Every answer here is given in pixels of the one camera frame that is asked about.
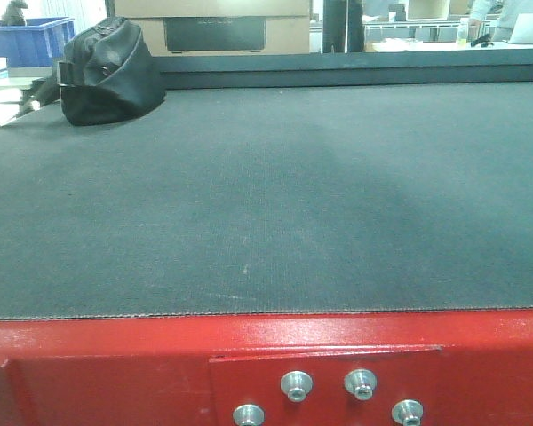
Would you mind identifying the dark conveyor belt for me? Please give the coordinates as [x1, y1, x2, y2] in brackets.
[0, 46, 533, 320]

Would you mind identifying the black bag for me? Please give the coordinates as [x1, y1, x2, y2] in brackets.
[20, 17, 165, 126]

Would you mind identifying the cardboard box with black panel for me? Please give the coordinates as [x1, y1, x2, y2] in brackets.
[114, 0, 311, 57]

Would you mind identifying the white laptop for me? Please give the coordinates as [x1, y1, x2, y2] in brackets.
[509, 13, 533, 44]

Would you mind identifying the person in grey top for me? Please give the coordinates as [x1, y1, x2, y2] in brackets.
[467, 0, 533, 43]

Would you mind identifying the yellow liquid bottle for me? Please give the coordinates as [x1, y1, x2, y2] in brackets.
[456, 17, 469, 47]

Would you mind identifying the dark figurine in crate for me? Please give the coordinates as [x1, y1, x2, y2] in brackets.
[0, 0, 28, 27]

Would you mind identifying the red conveyor frame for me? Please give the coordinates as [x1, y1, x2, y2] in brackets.
[0, 310, 533, 425]

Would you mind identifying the blue crate on table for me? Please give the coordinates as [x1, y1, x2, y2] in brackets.
[0, 17, 75, 67]

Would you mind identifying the silver flange bolt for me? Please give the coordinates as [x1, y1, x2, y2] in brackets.
[280, 370, 313, 403]
[232, 404, 266, 426]
[391, 399, 424, 426]
[344, 368, 378, 401]

